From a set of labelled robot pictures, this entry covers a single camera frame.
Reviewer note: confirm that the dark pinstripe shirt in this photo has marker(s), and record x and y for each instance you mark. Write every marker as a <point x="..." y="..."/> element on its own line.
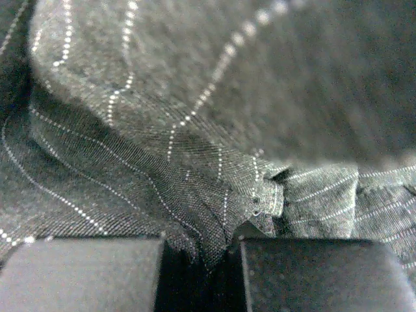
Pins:
<point x="187" y="118"/>

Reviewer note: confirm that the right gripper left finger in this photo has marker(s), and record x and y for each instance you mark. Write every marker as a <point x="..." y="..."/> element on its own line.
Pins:
<point x="82" y="275"/>

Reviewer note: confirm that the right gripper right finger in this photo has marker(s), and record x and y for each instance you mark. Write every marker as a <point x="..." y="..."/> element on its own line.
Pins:
<point x="323" y="275"/>

